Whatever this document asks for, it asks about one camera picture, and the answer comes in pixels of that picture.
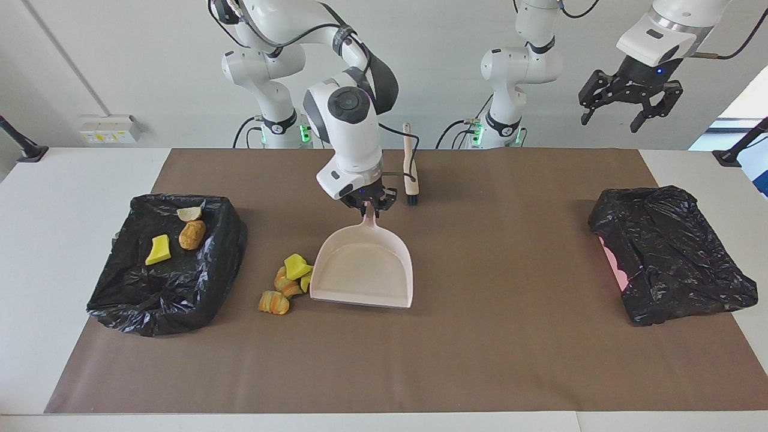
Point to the black camera stand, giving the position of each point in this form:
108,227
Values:
729,157
30,152

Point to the orange toy croissant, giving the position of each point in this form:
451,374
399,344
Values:
273,303
288,288

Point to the brown toy bread roll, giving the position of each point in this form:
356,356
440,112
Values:
192,235

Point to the beige hand brush black bristles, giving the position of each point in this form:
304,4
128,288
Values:
409,162

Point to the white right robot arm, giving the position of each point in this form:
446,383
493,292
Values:
354,150

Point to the small toy croissant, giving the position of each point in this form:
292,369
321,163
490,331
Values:
189,213

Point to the brown paper table mat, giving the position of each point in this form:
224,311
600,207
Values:
540,372

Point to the white wall socket box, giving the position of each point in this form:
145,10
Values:
108,129

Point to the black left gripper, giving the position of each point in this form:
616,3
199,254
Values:
639,84

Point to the pale pink plastic dustpan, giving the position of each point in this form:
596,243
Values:
366,270

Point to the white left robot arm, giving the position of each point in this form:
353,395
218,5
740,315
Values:
522,66

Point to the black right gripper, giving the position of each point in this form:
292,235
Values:
372,197

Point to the yellow foam wedge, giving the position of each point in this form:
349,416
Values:
306,283
159,251
295,267

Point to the black trash bag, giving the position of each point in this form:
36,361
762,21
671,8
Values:
180,294
678,258

